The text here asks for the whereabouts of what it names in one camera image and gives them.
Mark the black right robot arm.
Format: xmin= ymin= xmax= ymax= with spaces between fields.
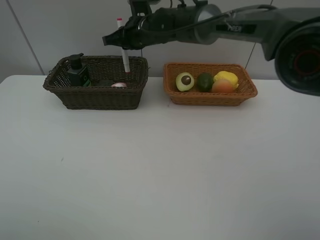
xmin=102 ymin=0 xmax=320 ymax=96

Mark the green lime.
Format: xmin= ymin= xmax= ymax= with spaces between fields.
xmin=196 ymin=72 xmax=214 ymax=93

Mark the orange wicker basket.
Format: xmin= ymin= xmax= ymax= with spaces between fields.
xmin=163 ymin=62 xmax=258 ymax=107

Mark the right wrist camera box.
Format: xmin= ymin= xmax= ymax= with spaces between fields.
xmin=127 ymin=0 xmax=161 ymax=16

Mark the black whiteboard eraser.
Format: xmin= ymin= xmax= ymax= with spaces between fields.
xmin=96 ymin=79 xmax=114 ymax=87

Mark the dark green pump bottle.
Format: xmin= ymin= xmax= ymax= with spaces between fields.
xmin=67 ymin=53 xmax=91 ymax=87

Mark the white pink marker pen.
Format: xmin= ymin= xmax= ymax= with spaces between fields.
xmin=117 ymin=17 xmax=131 ymax=74

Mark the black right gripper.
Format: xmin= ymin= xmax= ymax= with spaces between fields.
xmin=102 ymin=6 xmax=185 ymax=50

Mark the dark brown wicker basket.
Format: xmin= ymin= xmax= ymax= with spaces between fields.
xmin=43 ymin=55 xmax=149 ymax=110

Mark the yellow lemon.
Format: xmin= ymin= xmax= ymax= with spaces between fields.
xmin=213 ymin=71 xmax=239 ymax=89

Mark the halved avocado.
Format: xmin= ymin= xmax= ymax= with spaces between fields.
xmin=175 ymin=72 xmax=195 ymax=92

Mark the pink squeeze bottle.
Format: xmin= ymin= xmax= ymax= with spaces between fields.
xmin=111 ymin=82 xmax=127 ymax=88

